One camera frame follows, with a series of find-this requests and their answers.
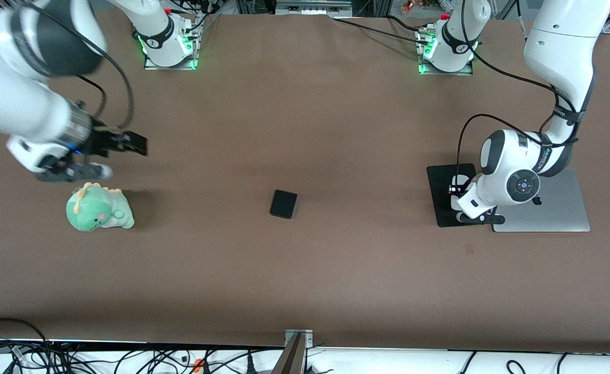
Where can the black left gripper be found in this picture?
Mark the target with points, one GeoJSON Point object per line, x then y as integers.
{"type": "Point", "coordinates": [458, 185]}

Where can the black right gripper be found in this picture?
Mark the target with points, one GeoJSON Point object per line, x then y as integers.
{"type": "Point", "coordinates": [101, 140]}

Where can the black smartphone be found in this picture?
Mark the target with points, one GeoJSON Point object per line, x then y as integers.
{"type": "Point", "coordinates": [283, 203]}

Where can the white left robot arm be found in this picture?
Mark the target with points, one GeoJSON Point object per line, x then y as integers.
{"type": "Point", "coordinates": [559, 57]}

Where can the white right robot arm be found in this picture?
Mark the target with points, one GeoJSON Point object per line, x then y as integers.
{"type": "Point", "coordinates": [19, 98]}

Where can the black mouse pad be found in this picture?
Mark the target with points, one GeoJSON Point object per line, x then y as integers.
{"type": "Point", "coordinates": [440, 200]}

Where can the green dinosaur plush toy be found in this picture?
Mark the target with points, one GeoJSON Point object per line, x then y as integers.
{"type": "Point", "coordinates": [97, 210]}

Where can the silver closed laptop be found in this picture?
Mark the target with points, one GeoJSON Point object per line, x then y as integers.
{"type": "Point", "coordinates": [559, 208]}

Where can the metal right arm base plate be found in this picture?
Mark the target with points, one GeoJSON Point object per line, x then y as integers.
{"type": "Point", "coordinates": [151, 65]}

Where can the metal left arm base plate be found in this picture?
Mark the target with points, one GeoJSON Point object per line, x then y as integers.
{"type": "Point", "coordinates": [468, 70]}

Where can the aluminium frame bar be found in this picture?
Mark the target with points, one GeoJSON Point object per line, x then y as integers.
{"type": "Point", "coordinates": [313, 6]}

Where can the metal table edge bracket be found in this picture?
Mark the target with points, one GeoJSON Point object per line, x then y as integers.
{"type": "Point", "coordinates": [297, 348]}

